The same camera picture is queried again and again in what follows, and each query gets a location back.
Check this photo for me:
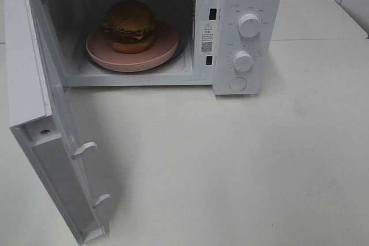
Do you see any white round door button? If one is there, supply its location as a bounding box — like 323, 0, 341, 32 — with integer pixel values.
229, 77, 247, 92

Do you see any burger with lettuce and cheese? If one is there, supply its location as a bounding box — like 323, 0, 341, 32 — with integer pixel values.
103, 0, 155, 54

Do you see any pink round plate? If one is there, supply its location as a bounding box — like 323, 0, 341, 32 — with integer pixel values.
86, 21, 179, 73

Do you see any white microwave door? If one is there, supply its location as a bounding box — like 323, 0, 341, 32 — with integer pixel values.
4, 0, 108, 245

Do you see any glass microwave turntable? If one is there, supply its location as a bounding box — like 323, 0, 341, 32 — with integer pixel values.
85, 33, 187, 73

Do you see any white warning label sticker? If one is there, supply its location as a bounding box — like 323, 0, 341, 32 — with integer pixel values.
199, 21, 216, 54

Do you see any white lower timer knob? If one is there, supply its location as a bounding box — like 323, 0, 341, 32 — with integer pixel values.
233, 51, 254, 72

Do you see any white microwave oven body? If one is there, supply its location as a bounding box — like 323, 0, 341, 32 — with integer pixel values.
43, 0, 280, 94

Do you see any white upper power knob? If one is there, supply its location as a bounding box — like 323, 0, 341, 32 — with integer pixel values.
237, 11, 262, 38

